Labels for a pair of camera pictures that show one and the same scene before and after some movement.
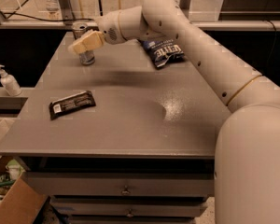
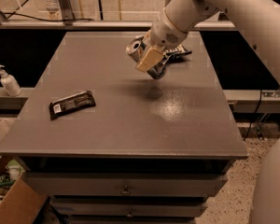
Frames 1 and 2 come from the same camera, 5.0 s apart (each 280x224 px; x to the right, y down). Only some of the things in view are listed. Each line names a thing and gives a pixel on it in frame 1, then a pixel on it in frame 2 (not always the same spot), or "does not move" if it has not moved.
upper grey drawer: [125, 184] does not move
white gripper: [107, 27] -> [165, 34]
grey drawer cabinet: [118, 141] does not move
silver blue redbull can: [87, 58] -> [134, 49]
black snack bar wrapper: [72, 103] does not move
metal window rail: [208, 24] does not move
